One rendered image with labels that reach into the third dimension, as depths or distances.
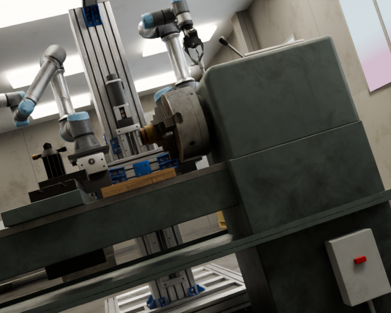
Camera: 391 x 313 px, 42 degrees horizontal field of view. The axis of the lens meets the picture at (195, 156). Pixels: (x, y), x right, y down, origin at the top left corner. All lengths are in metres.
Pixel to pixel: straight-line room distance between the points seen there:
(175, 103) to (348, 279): 0.98
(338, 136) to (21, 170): 10.23
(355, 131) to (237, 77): 0.54
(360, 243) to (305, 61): 0.77
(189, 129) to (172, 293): 1.20
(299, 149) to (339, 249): 0.42
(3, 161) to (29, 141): 0.71
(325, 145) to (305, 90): 0.24
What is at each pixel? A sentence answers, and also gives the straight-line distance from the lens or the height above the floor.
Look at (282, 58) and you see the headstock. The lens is 2.18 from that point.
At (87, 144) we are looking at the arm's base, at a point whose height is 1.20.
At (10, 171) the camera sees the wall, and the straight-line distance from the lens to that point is 11.99.
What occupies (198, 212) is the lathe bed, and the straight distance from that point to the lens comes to 2.06.
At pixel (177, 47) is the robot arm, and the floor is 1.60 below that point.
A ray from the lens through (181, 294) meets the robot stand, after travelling 3.01.
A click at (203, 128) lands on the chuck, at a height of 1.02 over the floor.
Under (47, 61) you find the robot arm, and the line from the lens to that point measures 2.91.
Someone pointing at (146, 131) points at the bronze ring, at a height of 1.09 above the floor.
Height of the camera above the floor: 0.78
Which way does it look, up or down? 4 degrees up
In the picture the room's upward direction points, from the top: 17 degrees counter-clockwise
